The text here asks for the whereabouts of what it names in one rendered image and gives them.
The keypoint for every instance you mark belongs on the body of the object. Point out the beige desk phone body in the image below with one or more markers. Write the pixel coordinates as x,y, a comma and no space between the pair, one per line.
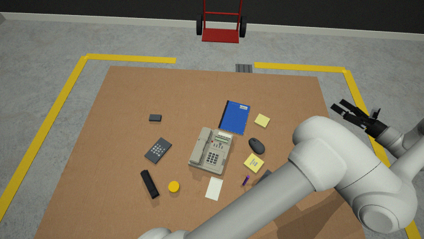
215,152

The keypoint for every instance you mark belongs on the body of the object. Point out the blue notebook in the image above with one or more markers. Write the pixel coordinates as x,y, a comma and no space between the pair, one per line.
234,117

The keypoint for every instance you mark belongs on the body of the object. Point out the grey computer mouse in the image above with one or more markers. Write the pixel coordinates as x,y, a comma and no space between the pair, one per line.
256,146

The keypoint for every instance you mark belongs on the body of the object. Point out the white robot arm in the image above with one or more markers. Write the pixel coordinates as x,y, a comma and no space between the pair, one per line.
326,155

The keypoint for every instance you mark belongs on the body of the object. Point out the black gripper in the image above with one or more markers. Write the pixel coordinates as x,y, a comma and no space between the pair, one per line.
360,119

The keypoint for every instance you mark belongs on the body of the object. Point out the beige telephone handset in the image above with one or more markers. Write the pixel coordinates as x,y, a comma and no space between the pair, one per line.
198,151

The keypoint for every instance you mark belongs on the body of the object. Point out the yellow short cylinder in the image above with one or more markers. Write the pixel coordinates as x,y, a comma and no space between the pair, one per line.
174,186

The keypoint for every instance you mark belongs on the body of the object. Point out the white rectangular sheet of paper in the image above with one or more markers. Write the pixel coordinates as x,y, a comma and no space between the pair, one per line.
214,188

